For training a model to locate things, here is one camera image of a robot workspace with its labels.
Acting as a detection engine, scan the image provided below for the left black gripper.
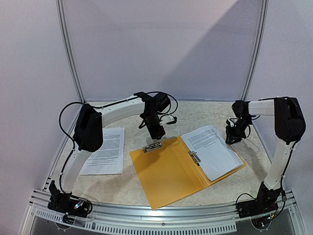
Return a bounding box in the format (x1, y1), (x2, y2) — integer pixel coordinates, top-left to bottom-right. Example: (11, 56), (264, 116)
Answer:
(145, 113), (166, 140)

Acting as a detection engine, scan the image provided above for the chrome folder spring clip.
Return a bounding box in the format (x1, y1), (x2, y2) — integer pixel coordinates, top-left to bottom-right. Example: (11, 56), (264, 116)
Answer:
(188, 150), (201, 166)

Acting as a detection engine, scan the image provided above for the orange file folder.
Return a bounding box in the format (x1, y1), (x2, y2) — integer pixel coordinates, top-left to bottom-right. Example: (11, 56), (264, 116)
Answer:
(130, 137), (242, 210)

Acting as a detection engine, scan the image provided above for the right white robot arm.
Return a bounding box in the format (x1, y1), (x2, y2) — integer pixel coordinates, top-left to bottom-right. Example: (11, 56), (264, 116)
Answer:
(225, 96), (306, 192)

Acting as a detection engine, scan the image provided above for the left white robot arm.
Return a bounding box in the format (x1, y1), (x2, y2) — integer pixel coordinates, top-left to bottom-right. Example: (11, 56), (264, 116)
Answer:
(49, 92), (177, 212)

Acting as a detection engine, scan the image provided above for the chrome side folder clip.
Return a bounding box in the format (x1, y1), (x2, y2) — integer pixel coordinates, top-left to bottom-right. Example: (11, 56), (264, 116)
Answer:
(142, 141), (163, 153)

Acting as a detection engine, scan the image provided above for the stack of printed papers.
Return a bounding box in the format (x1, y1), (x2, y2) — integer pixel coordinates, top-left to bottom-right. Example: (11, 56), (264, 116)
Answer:
(80, 127), (125, 175)

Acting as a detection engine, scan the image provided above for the right aluminium frame post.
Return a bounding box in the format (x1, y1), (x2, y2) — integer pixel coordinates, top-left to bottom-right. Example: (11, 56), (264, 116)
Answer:
(240, 0), (268, 100)

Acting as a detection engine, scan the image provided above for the aluminium frame post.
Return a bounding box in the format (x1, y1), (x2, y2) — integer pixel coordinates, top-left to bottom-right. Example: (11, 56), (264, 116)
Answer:
(240, 0), (268, 100)
(56, 0), (85, 102)

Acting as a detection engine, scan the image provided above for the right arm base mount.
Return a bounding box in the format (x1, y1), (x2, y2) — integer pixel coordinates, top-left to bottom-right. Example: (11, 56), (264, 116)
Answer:
(235, 191), (287, 220)

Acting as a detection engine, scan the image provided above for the aluminium front rail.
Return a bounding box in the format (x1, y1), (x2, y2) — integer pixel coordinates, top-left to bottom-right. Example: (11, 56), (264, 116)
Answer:
(22, 190), (304, 235)

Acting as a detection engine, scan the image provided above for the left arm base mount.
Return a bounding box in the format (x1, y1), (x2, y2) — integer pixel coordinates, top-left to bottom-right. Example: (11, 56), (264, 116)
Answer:
(47, 180), (93, 218)

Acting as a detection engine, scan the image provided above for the left aluminium frame post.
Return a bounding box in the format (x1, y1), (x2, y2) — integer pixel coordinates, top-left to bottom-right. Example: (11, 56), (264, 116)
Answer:
(56, 0), (85, 102)

